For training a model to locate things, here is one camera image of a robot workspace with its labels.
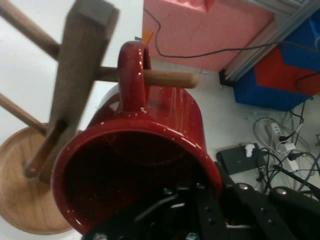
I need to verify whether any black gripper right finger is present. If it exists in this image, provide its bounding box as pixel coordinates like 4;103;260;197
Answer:
215;161;320;240

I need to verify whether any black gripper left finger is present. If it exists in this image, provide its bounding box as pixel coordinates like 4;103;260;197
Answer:
83;183;227;240

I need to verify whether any red ceramic mug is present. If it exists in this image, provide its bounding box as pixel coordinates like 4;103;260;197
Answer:
51;39;225;236

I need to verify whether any white power strip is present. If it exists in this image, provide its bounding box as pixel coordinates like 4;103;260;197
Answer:
276;141;309;172
252;116;312;156
268;121;284;141

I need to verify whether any black flat box white sticker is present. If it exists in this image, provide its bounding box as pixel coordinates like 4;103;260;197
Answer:
215;143;268;176

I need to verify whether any blue and red box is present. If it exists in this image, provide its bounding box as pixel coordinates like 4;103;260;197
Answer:
233;9;320;113

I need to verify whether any wooden mug tree stand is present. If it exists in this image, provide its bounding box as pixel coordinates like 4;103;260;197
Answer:
0;0;200;236

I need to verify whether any orange triangle tape piece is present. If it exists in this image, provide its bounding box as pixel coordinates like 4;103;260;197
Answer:
142;30;154;46

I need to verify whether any pink foam block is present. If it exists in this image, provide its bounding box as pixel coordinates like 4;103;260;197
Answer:
142;0;276;73

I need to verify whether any grey aluminium frame rail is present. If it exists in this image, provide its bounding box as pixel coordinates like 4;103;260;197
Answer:
219;0;320;87

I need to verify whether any thin black cable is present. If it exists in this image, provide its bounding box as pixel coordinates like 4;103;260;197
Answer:
143;7;320;59

